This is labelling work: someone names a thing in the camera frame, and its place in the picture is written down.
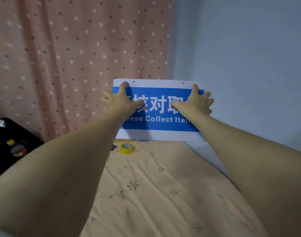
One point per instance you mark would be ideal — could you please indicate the person's left forearm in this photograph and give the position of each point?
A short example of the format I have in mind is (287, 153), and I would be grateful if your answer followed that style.
(59, 175)

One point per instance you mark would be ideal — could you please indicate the blue and white sign board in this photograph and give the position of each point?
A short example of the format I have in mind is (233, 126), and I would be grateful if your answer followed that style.
(157, 106)

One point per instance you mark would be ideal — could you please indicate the black bag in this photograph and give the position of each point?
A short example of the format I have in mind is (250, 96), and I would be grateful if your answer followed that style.
(3, 157)

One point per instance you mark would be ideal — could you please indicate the person's left thumb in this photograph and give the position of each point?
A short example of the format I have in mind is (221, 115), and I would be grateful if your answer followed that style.
(138, 103)

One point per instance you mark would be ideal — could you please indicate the pink dotted curtain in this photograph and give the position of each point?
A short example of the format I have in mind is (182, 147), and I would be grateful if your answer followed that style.
(71, 51)

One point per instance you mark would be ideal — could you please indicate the yellow tape roll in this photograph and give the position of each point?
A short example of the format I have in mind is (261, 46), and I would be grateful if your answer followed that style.
(126, 148)

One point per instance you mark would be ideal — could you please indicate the person's right thumb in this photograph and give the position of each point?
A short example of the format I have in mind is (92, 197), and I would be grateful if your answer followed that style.
(176, 104)

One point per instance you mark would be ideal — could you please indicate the person's right middle finger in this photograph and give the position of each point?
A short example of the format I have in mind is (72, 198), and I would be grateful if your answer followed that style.
(206, 94)

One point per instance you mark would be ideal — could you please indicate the small dark purple object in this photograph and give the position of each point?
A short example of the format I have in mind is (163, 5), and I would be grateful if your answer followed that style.
(113, 147)

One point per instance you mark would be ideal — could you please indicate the bottle with yellow cap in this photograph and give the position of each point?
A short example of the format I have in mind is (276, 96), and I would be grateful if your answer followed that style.
(17, 148)

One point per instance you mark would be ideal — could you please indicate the peach floral bed sheet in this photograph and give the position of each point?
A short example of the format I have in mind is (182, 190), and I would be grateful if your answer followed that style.
(162, 190)

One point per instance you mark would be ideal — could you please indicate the person's left hand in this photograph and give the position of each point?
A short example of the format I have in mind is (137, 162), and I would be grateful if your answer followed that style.
(122, 101)

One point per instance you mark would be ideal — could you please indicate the person's right forearm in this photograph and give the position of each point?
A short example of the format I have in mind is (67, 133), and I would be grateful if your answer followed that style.
(261, 170)

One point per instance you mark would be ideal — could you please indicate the person's left middle finger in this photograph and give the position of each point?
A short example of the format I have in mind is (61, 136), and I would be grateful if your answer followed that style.
(108, 93)

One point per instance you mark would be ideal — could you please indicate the person's right hand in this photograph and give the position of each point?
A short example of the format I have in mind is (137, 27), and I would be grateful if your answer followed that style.
(196, 104)

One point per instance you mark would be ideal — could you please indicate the person's right little finger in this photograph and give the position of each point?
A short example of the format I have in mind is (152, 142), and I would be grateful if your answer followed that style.
(209, 111)

